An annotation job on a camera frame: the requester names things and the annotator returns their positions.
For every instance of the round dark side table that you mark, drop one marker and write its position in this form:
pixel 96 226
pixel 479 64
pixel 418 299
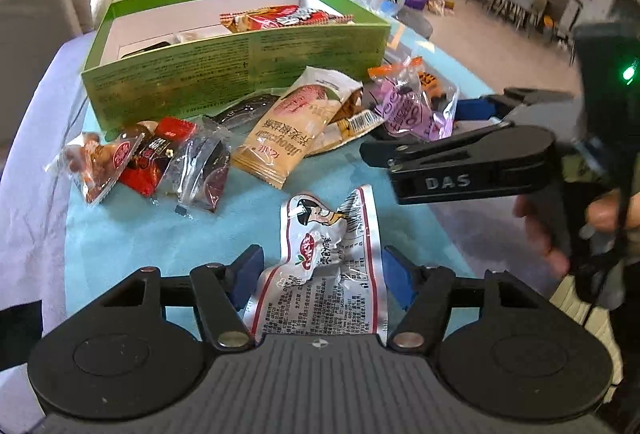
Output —
pixel 415 21

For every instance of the lilac cloth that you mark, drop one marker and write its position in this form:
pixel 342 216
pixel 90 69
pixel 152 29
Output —
pixel 30 164

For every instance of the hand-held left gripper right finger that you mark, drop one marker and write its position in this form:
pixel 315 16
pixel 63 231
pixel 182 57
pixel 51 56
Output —
pixel 397 274

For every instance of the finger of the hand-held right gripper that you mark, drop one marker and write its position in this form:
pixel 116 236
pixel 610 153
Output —
pixel 475 164
pixel 475 109

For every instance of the purple snack packet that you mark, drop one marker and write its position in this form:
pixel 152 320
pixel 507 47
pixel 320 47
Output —
pixel 410 111

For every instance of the person's right hand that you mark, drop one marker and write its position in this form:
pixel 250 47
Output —
pixel 547 241

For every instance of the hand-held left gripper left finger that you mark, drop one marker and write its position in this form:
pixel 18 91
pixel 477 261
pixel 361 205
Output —
pixel 245 274

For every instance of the clear packet dark snack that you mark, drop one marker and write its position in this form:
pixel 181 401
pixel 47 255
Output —
pixel 205 169

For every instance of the red checkered snack packet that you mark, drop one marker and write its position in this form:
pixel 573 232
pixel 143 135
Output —
pixel 285 18

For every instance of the clear packet brown snack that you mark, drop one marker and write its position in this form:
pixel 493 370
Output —
pixel 100 164

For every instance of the white silver snack packet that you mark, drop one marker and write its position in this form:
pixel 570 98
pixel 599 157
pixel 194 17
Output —
pixel 325 294

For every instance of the cream long snack packet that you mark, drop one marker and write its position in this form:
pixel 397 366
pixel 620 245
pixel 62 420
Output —
pixel 192 36

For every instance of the beige pink snack packet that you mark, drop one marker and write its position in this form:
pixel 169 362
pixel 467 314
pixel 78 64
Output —
pixel 290 134

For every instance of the yellow brown snack packet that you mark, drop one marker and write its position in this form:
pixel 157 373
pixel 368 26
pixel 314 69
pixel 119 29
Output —
pixel 350 126

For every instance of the green cardboard box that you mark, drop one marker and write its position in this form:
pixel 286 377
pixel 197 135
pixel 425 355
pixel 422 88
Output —
pixel 200 69

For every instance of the orange-edged clear snack packet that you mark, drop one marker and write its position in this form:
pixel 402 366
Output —
pixel 435 86

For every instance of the red black small packet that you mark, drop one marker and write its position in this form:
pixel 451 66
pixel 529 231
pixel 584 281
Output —
pixel 155 154

